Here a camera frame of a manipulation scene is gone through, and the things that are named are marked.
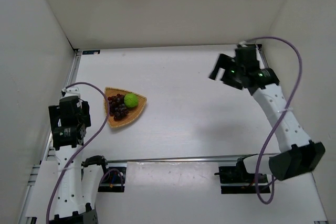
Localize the dark red grape bunch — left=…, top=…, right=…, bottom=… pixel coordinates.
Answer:
left=108, top=93, right=129, bottom=121

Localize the green fake apple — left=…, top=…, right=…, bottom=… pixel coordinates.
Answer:
left=124, top=93, right=139, bottom=108

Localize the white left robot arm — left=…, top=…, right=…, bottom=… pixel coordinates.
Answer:
left=46, top=95, right=107, bottom=223

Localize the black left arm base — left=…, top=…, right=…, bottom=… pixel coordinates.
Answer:
left=98, top=166, right=127, bottom=193

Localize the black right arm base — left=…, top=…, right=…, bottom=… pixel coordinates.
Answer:
left=214, top=157, right=256, bottom=195

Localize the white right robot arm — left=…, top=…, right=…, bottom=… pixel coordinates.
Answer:
left=209, top=46, right=326, bottom=181

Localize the woven triangular fruit basket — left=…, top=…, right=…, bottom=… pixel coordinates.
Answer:
left=104, top=87, right=147, bottom=128

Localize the blue left corner label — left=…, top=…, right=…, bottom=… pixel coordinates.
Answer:
left=82, top=50, right=100, bottom=55

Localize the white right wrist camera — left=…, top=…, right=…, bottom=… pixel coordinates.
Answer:
left=237, top=40, right=257, bottom=48

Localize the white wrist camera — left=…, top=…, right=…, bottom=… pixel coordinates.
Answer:
left=237, top=40, right=257, bottom=48
left=61, top=86, right=80, bottom=98

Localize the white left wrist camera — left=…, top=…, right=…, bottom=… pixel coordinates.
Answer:
left=61, top=86, right=80, bottom=98

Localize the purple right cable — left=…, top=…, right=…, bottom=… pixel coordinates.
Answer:
left=240, top=36, right=303, bottom=205

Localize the aluminium left rail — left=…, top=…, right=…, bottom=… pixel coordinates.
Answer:
left=18, top=49, right=82, bottom=219

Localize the aluminium rail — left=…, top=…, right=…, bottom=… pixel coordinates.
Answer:
left=107, top=154, right=258, bottom=164
left=18, top=49, right=82, bottom=219

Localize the aluminium front rail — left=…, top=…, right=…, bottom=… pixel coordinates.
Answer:
left=107, top=154, right=258, bottom=164

